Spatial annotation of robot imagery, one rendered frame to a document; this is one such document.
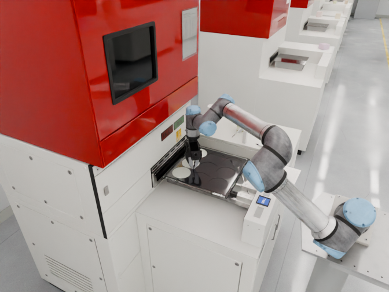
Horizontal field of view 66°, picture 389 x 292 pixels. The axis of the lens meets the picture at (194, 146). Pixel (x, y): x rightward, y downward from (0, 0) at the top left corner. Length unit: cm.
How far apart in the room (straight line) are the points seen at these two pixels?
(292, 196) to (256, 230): 23
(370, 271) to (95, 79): 128
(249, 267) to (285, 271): 99
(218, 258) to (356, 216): 61
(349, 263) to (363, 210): 25
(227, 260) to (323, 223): 45
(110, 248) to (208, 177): 59
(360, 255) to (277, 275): 95
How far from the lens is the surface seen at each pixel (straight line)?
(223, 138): 182
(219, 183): 157
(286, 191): 120
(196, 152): 151
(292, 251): 253
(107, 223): 140
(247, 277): 149
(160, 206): 156
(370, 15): 1373
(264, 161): 114
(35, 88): 121
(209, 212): 152
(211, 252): 146
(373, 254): 157
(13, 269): 264
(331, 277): 175
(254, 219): 132
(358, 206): 136
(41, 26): 108
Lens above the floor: 189
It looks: 32 degrees down
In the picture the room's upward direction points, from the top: 1 degrees clockwise
